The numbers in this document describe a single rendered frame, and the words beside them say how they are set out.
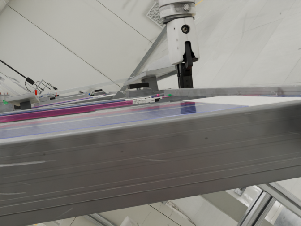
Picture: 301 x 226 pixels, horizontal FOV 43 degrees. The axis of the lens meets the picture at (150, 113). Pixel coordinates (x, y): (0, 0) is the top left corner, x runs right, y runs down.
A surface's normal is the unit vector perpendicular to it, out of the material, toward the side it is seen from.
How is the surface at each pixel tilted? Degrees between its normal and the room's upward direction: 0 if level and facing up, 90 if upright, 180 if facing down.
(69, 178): 90
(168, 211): 90
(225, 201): 90
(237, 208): 90
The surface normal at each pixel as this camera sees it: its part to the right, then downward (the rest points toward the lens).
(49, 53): 0.20, 0.05
